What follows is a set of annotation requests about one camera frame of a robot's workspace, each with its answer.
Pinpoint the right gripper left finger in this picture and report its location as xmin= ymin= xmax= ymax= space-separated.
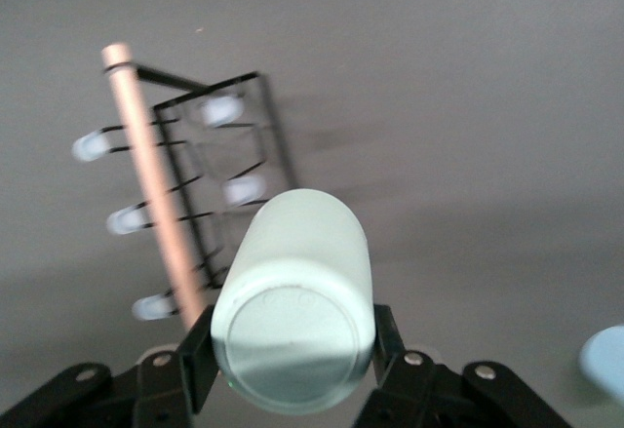
xmin=135 ymin=302 xmax=221 ymax=428

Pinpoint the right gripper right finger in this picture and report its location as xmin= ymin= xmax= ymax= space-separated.
xmin=350 ymin=303 xmax=441 ymax=428

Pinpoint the pale green plastic cup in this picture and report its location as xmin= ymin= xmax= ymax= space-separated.
xmin=210 ymin=187 xmax=377 ymax=417

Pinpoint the black wire cup holder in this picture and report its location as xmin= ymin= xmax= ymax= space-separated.
xmin=70 ymin=43 xmax=290 ymax=323

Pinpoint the light blue plastic cup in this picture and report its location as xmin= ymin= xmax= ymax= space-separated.
xmin=577 ymin=324 xmax=624 ymax=401

